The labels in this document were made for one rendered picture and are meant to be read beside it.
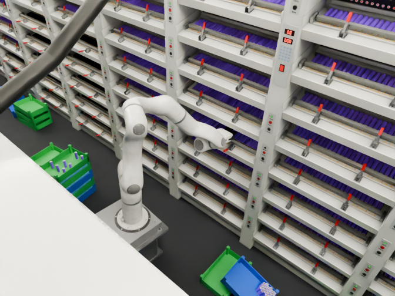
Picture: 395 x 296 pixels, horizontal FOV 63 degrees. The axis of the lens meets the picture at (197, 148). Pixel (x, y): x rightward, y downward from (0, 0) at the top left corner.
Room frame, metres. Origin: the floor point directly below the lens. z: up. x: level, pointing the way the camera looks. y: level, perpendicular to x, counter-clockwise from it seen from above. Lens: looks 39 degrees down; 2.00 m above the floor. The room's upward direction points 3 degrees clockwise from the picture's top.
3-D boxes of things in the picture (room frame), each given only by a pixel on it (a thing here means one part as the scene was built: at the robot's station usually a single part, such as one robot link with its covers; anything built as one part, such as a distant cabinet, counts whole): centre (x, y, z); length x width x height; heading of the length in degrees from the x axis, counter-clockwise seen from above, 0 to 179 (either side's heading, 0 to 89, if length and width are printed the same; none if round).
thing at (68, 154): (1.78, 0.98, 0.36); 0.30 x 0.20 x 0.08; 150
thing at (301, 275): (1.69, -0.17, 0.03); 2.19 x 0.16 x 0.05; 51
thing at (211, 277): (1.14, -0.22, 0.04); 0.30 x 0.20 x 0.08; 141
